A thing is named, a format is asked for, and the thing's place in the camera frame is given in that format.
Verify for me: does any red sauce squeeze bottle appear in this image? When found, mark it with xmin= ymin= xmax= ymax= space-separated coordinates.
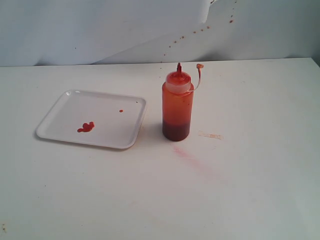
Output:
xmin=162 ymin=63 xmax=204 ymax=142

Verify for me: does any red sauce blob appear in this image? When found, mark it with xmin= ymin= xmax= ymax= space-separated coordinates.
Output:
xmin=77 ymin=121 xmax=95 ymax=133

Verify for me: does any white rectangular plastic tray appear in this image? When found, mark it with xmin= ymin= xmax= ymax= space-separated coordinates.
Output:
xmin=35 ymin=89 xmax=147 ymax=150

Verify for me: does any white backdrop sheet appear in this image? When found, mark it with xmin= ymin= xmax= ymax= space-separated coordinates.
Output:
xmin=0 ymin=0 xmax=320 ymax=67

